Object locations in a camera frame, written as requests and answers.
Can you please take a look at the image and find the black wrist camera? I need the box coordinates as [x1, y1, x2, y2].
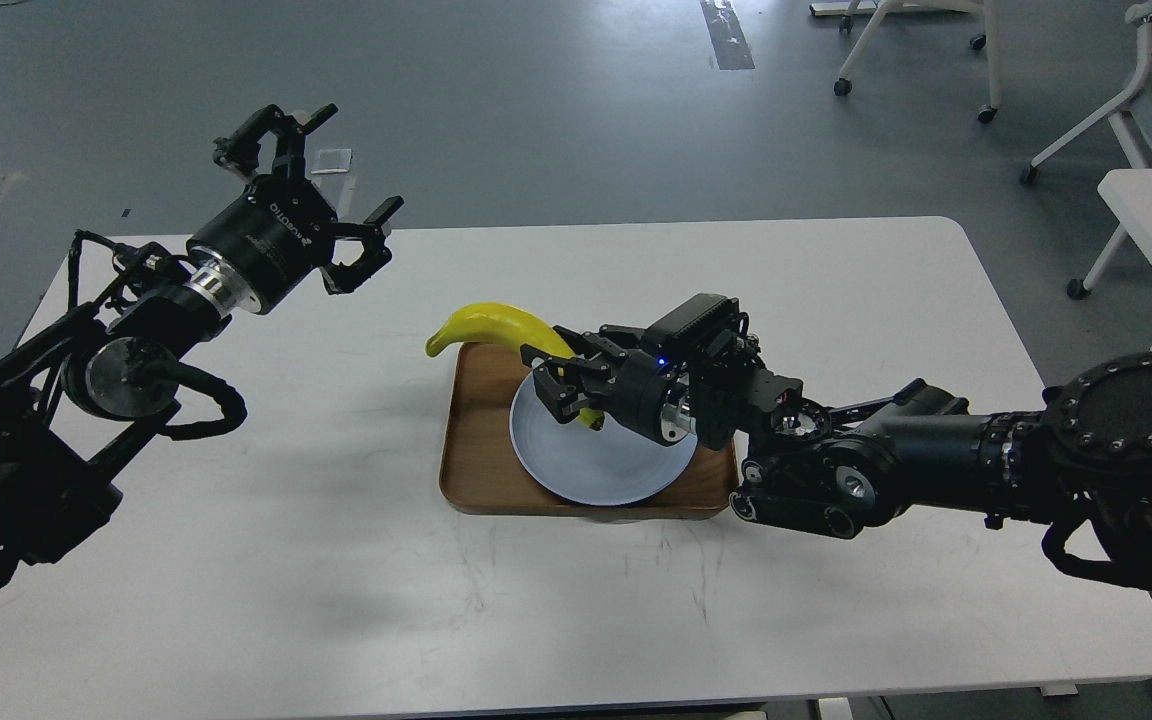
[639, 293, 748, 365]

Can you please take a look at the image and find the light blue plate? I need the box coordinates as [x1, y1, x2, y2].
[509, 376, 698, 507]

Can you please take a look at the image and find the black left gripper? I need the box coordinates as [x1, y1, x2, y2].
[185, 103, 404, 314]

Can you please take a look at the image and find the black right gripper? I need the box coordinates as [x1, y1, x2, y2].
[520, 324, 696, 446]

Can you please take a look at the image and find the yellow banana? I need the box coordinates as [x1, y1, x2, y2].
[425, 302, 607, 433]

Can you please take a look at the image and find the brown wooden tray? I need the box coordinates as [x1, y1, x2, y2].
[439, 343, 738, 521]

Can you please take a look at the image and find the white chair base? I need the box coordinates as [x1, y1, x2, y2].
[806, 1, 1005, 126]

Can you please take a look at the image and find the white tape patch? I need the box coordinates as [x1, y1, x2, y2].
[310, 149, 353, 176]

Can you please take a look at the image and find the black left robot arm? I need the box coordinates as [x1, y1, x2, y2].
[0, 104, 403, 589]

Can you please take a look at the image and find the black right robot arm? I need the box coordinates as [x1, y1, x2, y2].
[521, 325, 1152, 591]

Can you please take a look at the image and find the grey floor tape strip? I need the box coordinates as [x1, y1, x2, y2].
[699, 0, 756, 70]

